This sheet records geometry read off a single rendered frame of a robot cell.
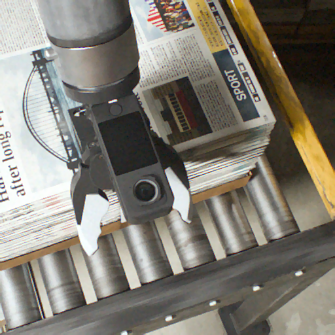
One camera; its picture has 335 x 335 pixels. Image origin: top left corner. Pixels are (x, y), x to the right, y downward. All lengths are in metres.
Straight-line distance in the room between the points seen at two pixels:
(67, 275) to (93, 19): 0.46
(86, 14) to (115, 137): 0.12
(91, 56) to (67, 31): 0.03
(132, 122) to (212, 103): 0.18
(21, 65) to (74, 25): 0.24
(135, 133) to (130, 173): 0.04
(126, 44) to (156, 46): 0.22
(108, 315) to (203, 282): 0.14
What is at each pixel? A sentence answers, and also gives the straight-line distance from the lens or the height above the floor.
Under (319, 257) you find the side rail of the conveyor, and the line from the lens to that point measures 0.92.
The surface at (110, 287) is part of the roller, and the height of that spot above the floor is 0.80.
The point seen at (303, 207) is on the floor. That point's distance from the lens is 1.81.
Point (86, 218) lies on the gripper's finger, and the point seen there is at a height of 1.06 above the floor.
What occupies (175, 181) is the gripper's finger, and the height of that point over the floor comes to 1.07.
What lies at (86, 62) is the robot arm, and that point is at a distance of 0.53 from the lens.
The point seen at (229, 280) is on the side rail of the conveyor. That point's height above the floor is 0.80.
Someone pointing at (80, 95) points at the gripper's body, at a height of 1.18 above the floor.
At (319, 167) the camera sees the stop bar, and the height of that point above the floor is 0.82.
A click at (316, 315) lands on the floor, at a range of 1.75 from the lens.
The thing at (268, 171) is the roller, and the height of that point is 0.80.
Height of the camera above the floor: 1.66
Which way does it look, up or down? 68 degrees down
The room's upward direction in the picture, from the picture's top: 3 degrees counter-clockwise
